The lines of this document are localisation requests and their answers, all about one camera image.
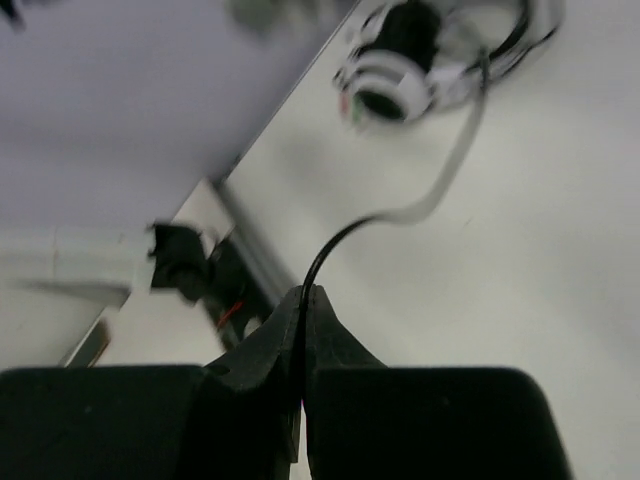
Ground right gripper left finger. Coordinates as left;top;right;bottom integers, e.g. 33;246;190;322
203;286;304;479

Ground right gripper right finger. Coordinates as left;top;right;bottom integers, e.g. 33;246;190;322
303;286;385;479

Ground thin black headphone cable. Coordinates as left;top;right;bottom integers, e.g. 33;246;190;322
292;47;494;406

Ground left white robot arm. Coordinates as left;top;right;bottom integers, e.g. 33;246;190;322
1;222;221;305

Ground white black headphones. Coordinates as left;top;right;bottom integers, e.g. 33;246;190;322
333;1;566;123

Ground metal base rail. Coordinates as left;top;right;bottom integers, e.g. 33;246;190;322
54;179;301;369

